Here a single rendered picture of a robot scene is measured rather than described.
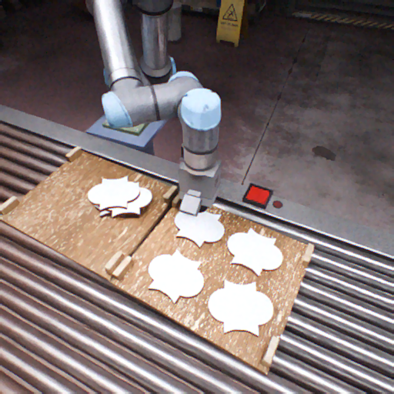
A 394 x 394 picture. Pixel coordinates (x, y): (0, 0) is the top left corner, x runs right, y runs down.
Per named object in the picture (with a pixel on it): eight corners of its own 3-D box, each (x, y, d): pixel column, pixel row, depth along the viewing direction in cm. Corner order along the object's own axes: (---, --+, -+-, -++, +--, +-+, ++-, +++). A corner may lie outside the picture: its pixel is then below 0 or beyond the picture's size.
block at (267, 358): (270, 338, 70) (272, 333, 68) (278, 342, 69) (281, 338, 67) (260, 364, 66) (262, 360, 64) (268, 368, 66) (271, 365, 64)
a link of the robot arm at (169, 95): (148, 74, 70) (158, 100, 63) (197, 65, 72) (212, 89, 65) (153, 105, 76) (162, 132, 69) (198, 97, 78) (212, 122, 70)
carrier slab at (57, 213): (82, 153, 114) (81, 149, 113) (180, 193, 101) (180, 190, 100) (-1, 220, 94) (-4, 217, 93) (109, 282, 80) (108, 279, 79)
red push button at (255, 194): (251, 188, 103) (252, 185, 102) (269, 194, 101) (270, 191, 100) (245, 201, 100) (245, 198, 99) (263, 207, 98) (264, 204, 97)
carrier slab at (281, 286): (183, 195, 100) (183, 192, 99) (312, 251, 87) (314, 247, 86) (111, 285, 80) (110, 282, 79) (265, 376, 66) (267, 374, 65)
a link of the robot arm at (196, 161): (211, 158, 65) (175, 149, 67) (210, 175, 68) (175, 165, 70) (222, 138, 69) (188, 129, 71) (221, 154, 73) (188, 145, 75)
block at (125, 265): (128, 259, 83) (127, 254, 81) (134, 262, 82) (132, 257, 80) (113, 278, 79) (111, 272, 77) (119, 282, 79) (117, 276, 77)
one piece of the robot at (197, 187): (165, 169, 65) (169, 218, 78) (205, 181, 63) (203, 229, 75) (186, 136, 73) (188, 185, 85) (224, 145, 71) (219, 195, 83)
